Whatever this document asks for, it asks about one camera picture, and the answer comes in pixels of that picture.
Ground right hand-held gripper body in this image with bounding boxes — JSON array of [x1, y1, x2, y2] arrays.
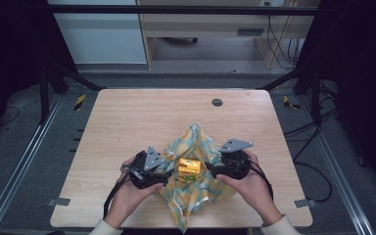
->
[[218, 137, 255, 180]]

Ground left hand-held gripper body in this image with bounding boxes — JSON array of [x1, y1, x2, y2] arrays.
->
[[120, 145, 165, 190]]

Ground small yellow box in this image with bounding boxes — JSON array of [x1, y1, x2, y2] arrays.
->
[[177, 158, 203, 183]]

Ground teal orange-print fabric bag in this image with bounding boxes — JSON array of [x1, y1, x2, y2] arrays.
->
[[155, 121, 238, 234]]

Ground person's left hand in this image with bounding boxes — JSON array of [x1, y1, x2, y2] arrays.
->
[[103, 157, 165, 229]]

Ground person's right hand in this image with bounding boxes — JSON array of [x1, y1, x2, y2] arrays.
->
[[215, 150, 283, 227]]

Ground grey tape tab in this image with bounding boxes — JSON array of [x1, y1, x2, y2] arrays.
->
[[294, 198, 317, 209], [47, 197, 71, 208]]

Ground yellow black striped tape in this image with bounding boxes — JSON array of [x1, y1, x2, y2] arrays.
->
[[72, 93, 87, 112], [282, 95, 302, 111]]

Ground light wooden desk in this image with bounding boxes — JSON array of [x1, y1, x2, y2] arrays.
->
[[136, 0, 319, 71]]

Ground white cabinet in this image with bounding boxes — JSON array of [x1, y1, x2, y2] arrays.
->
[[47, 0, 148, 66]]

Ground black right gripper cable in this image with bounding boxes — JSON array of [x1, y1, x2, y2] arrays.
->
[[249, 160, 274, 201]]

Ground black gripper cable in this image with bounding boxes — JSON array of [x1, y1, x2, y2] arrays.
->
[[249, 160, 274, 201], [102, 180, 131, 219]]

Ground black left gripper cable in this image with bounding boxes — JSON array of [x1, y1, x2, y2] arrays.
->
[[102, 180, 131, 219]]

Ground black floor cables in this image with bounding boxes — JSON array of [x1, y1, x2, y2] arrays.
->
[[283, 81, 341, 204]]

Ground black metal frame stand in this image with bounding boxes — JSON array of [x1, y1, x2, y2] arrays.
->
[[38, 62, 107, 125], [258, 65, 324, 126]]

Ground aluminium floor rail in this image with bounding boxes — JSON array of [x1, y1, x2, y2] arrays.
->
[[0, 94, 65, 235], [298, 96, 376, 235]]

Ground black hanging desk cables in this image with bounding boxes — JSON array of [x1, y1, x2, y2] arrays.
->
[[265, 1, 303, 70]]

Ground thin black floor cable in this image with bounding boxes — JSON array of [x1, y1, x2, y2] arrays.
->
[[0, 106, 22, 126]]

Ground black horizontal frame bar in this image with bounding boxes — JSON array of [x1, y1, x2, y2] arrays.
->
[[45, 4, 319, 17]]

